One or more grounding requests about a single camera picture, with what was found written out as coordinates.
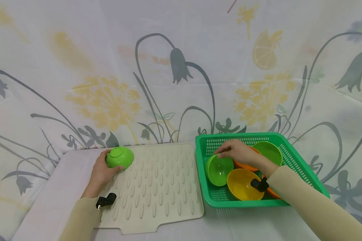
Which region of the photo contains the person's left hand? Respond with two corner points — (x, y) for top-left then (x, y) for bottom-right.
(89, 149), (125, 190)

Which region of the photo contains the person's right hand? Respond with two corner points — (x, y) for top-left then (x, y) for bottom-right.
(214, 139), (262, 168)

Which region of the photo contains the green plastic bowl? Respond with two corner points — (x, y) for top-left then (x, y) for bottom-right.
(252, 141), (283, 167)
(205, 154), (235, 187)
(105, 146), (135, 171)

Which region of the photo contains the person's right forearm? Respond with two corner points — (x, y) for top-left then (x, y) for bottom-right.
(253, 156), (362, 241)

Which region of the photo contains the person's left forearm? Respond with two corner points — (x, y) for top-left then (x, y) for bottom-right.
(58, 186), (109, 241)

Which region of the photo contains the yellow plastic bowl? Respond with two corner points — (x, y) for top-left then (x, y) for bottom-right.
(227, 168), (265, 201)

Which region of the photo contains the black wrist band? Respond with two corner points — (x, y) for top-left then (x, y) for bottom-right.
(250, 177), (269, 193)
(96, 193), (117, 210)

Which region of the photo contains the green plastic basket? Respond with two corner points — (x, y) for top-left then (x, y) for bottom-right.
(195, 132), (330, 209)

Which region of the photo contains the beige ribbed drying mat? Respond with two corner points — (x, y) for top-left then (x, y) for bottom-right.
(95, 143), (205, 235)

